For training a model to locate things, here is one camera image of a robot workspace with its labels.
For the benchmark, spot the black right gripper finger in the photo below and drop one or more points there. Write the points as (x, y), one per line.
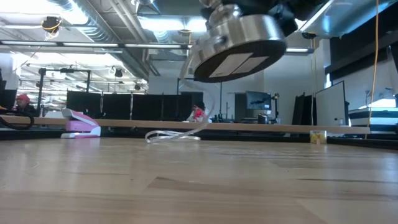
(287, 20)

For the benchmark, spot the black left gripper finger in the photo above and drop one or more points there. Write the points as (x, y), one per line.
(252, 7)

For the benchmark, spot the black background robot arm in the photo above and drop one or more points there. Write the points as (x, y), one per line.
(217, 119)

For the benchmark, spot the black computer monitor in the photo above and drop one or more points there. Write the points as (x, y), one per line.
(258, 101)

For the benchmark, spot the black folded panels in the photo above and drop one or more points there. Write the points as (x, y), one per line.
(301, 109)

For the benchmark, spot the white board panel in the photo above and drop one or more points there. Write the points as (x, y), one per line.
(329, 105)

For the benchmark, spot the light wood desk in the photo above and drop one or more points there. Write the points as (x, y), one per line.
(248, 127)

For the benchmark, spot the small yellow clear container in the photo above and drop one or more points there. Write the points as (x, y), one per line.
(317, 137)

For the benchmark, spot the white black striped box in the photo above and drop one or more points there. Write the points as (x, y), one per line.
(373, 119)

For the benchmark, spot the overhead light bar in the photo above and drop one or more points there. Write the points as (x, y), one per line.
(93, 44)

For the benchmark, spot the pink white stapler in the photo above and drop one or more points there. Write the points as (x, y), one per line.
(81, 124)

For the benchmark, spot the dark wall beam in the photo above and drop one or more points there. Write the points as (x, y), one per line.
(351, 53)

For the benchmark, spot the black gantry frame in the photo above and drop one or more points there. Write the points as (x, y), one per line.
(221, 102)
(65, 70)

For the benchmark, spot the black aluminium table frame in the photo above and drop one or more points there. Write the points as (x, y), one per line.
(248, 137)

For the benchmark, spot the black partition wall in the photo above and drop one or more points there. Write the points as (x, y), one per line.
(155, 107)

